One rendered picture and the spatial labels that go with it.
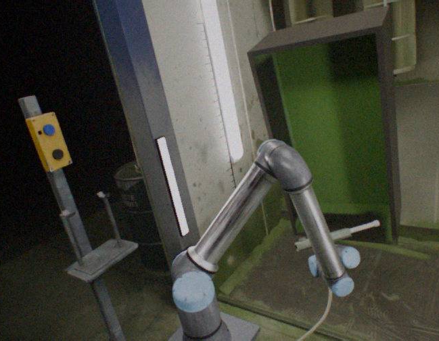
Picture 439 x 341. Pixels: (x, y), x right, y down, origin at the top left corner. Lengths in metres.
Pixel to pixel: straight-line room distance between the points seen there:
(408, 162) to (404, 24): 1.01
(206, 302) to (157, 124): 1.08
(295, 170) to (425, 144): 1.96
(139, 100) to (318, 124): 1.07
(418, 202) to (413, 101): 0.80
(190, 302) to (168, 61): 1.37
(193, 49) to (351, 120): 1.05
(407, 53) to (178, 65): 1.60
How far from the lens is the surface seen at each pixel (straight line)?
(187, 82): 2.24
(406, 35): 2.88
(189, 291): 1.32
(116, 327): 2.34
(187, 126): 2.20
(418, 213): 3.02
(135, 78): 1.96
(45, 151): 1.82
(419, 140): 3.12
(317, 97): 2.17
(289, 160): 1.26
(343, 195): 2.51
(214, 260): 1.45
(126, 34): 1.97
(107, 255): 1.95
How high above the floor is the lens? 1.69
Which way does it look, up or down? 19 degrees down
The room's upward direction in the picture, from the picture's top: 12 degrees counter-clockwise
